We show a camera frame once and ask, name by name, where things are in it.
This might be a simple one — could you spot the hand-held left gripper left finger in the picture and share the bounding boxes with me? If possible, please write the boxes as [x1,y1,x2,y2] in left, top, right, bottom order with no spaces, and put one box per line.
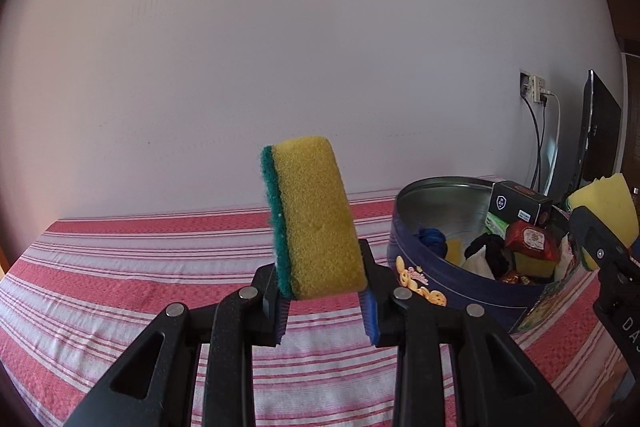
[62,264,292,427]

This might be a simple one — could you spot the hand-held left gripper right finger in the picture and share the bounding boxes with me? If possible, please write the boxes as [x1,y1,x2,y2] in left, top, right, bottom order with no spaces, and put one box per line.
[357,238,581,427]

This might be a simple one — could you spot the bright red snack packet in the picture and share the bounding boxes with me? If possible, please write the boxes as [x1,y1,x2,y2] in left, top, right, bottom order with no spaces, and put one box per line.
[505,221,560,263]

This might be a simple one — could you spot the dark red gold snack packet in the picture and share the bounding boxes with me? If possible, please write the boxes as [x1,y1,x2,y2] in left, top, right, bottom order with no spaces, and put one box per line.
[497,269,543,287]

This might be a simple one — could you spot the small black cardboard box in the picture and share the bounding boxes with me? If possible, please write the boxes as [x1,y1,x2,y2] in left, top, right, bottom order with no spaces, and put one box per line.
[489,181,553,228]

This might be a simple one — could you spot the blue round cookie tin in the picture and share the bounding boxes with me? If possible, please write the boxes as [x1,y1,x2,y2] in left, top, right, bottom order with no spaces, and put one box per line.
[387,176,576,334]

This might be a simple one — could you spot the blue cloth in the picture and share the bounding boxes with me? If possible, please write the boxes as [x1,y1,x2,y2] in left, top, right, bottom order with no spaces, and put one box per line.
[417,227,448,253]

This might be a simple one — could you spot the black hair tie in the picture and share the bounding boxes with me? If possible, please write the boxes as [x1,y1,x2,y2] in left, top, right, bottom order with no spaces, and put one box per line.
[465,233,516,280]

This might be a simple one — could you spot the green wet wipes pack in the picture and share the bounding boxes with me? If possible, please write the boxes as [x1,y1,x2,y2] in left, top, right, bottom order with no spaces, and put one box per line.
[484,212,511,235]

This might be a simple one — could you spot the red striped cloth desktop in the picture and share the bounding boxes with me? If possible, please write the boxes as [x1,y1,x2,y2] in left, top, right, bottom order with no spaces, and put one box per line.
[0,174,631,427]

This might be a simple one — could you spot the black flat monitor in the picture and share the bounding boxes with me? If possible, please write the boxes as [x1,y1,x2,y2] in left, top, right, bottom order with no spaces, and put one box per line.
[570,69,622,198]

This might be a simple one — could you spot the brown wooden door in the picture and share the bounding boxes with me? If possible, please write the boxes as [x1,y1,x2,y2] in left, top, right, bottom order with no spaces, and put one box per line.
[602,0,640,188]

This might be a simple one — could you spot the white plug adapter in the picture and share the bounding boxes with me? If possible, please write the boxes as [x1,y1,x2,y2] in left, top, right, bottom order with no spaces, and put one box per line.
[530,76,551,104]

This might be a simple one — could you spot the black power cable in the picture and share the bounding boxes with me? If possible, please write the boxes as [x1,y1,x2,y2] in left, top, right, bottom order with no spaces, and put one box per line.
[522,98,543,195]

